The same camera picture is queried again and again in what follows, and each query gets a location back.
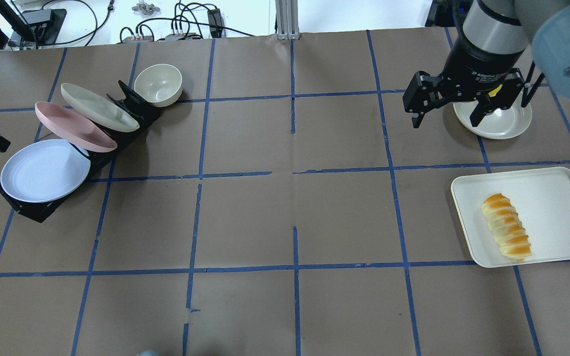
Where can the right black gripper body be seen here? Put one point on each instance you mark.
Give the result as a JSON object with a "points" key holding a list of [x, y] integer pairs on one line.
{"points": [[478, 63]]}

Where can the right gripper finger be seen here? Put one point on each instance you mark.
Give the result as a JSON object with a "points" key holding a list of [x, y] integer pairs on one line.
{"points": [[426, 93], [488, 105]]}

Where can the blue plate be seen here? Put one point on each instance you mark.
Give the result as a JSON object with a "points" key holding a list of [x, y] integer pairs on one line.
{"points": [[45, 171]]}

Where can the orange striped bread roll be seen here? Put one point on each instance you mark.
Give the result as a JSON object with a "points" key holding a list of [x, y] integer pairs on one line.
{"points": [[506, 227]]}

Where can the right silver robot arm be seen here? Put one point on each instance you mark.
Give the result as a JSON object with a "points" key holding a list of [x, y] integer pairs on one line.
{"points": [[510, 26]]}

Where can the pink plate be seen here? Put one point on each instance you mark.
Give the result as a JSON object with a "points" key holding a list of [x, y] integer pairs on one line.
{"points": [[73, 127]]}

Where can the cream white plate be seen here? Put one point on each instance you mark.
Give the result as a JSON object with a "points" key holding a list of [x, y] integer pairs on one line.
{"points": [[99, 110]]}

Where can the yellow lemon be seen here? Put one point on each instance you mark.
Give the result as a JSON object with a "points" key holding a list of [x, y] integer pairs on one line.
{"points": [[495, 91]]}

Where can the white shallow bowl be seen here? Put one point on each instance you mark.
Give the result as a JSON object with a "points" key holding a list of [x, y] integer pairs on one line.
{"points": [[502, 124]]}

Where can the black dish rack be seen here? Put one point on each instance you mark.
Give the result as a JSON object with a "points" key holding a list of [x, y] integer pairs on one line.
{"points": [[143, 112]]}

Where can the white rectangular tray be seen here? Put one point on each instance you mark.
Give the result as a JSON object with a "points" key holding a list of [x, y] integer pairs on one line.
{"points": [[541, 198]]}

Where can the small cream bowl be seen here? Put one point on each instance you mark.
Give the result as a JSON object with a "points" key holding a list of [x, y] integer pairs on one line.
{"points": [[160, 85]]}

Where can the black power adapter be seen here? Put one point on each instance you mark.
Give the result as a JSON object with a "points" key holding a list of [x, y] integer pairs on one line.
{"points": [[215, 22]]}

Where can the aluminium frame post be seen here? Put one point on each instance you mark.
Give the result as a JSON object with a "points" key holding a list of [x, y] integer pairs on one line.
{"points": [[287, 26]]}

